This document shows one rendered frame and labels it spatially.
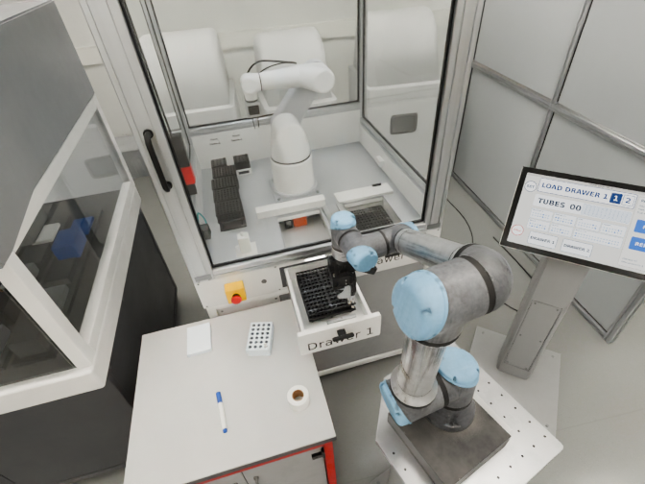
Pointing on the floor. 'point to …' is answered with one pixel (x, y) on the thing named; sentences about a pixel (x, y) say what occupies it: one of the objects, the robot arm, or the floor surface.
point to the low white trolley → (147, 455)
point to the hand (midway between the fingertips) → (350, 295)
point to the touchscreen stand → (533, 341)
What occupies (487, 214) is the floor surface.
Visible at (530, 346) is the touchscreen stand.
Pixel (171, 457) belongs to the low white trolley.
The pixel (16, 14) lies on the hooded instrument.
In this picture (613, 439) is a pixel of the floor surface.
